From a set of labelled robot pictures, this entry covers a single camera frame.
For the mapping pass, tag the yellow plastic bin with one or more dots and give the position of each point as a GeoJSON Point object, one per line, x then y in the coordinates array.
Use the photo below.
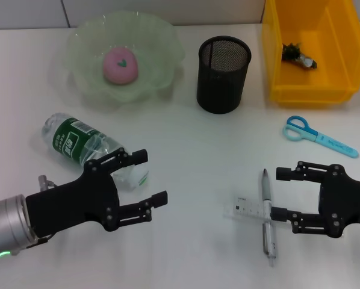
{"type": "Point", "coordinates": [315, 88]}

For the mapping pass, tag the clear green-label water bottle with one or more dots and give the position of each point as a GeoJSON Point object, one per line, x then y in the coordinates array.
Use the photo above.
{"type": "Point", "coordinates": [68, 138]}

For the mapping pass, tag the black mesh pen holder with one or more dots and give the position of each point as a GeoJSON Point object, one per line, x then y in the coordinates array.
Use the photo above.
{"type": "Point", "coordinates": [222, 87]}

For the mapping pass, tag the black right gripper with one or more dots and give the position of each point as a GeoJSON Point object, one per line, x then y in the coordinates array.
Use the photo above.
{"type": "Point", "coordinates": [345, 201]}

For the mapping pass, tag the pink toy peach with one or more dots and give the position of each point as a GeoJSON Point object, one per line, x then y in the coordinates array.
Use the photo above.
{"type": "Point", "coordinates": [119, 73]}

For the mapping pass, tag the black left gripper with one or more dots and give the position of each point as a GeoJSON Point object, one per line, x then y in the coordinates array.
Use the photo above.
{"type": "Point", "coordinates": [77, 201]}

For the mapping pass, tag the translucent green fruit bowl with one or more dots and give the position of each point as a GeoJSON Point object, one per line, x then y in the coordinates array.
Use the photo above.
{"type": "Point", "coordinates": [156, 39]}

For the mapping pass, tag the green plastic wrapper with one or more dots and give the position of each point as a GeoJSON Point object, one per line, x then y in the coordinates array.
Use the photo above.
{"type": "Point", "coordinates": [292, 52]}

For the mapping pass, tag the grey white pen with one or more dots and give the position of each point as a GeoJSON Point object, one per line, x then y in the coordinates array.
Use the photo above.
{"type": "Point", "coordinates": [266, 192]}

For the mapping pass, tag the blue scissors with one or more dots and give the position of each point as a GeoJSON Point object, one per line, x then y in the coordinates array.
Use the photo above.
{"type": "Point", "coordinates": [327, 141]}

